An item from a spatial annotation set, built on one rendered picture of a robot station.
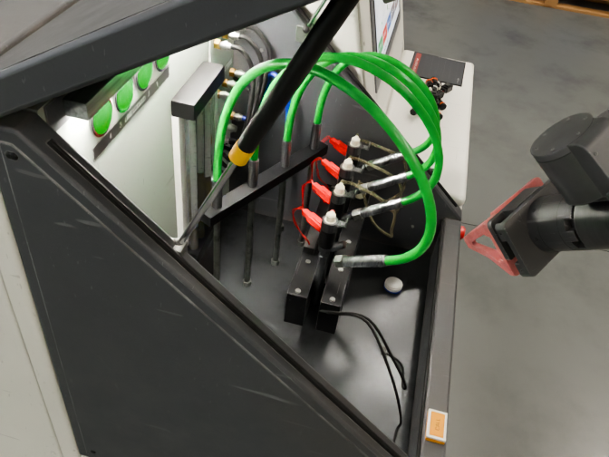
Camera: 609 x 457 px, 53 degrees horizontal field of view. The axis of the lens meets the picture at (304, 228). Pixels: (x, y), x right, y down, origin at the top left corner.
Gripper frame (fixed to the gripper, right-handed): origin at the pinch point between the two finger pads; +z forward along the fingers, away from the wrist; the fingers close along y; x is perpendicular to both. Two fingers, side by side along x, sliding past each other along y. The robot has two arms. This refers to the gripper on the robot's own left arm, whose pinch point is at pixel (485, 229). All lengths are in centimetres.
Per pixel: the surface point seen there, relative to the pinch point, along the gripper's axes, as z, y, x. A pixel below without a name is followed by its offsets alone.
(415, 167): 7.6, -1.4, -9.0
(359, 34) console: 45, -32, -28
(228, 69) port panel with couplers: 58, -11, -36
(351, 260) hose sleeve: 25.5, 4.4, 0.7
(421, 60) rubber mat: 92, -83, -13
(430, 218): 9.3, -0.7, -2.0
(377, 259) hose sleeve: 20.9, 3.0, 1.7
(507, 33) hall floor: 280, -328, 21
